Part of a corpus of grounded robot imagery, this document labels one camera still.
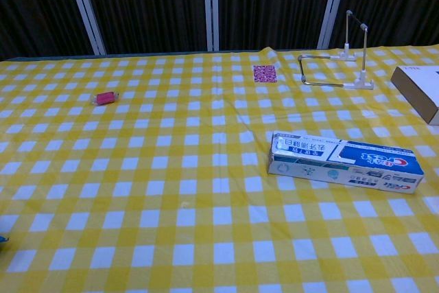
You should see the pink patterned square card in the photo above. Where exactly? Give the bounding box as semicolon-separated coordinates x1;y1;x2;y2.
252;65;277;84

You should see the yellow white checkered tablecloth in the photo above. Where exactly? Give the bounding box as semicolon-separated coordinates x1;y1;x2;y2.
0;45;439;293

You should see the pink wrapped candy roll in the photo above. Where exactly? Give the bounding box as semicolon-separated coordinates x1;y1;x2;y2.
91;91;120;106

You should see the white blue toothpaste box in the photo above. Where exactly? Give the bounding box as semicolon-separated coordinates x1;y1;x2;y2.
266;130;425;196

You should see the white USB cable box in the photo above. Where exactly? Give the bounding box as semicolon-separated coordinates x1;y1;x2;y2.
391;65;439;125

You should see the white partition frame post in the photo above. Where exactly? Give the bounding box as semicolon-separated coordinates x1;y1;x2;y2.
317;0;351;49
202;0;220;52
63;0;106;56

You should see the clear acrylic stand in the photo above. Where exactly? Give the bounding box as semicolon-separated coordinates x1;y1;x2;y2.
297;10;375;90

